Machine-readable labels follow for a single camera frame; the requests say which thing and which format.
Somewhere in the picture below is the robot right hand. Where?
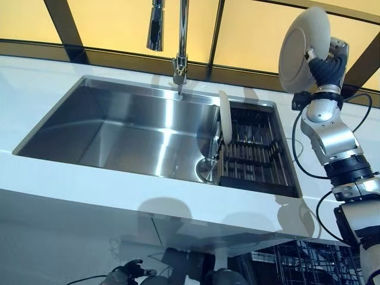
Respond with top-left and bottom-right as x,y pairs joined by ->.
305,37 -> 350,90

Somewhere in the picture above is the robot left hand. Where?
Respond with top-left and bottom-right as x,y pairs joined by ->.
106,259 -> 157,285

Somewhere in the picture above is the cream plate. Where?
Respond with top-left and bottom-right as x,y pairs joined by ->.
278,6 -> 331,93
218,90 -> 234,145

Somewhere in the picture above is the glossy white cabinet door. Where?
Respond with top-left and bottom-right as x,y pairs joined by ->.
0,188 -> 164,285
150,215 -> 293,259

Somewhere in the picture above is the robot dark grey torso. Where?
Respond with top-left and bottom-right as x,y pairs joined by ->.
207,268 -> 248,285

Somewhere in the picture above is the black dish drying rack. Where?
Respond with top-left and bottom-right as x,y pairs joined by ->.
218,102 -> 293,195

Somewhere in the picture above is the round steel sink strainer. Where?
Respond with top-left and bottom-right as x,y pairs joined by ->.
194,158 -> 219,182

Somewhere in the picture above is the stainless steel sink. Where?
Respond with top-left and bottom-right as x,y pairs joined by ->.
12,74 -> 303,198

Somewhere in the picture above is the chrome gooseneck faucet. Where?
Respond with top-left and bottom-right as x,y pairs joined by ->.
145,0 -> 190,100

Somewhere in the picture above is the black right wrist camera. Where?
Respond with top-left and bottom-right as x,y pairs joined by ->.
291,90 -> 315,111

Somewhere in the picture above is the dishwasher wire rack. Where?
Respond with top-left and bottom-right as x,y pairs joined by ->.
251,240 -> 365,285

